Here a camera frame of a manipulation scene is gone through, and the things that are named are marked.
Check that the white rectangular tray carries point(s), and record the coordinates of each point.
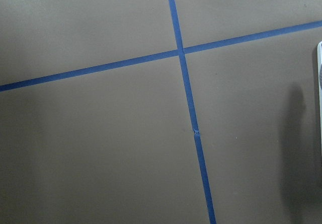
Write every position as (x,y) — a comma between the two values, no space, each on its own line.
(319,70)

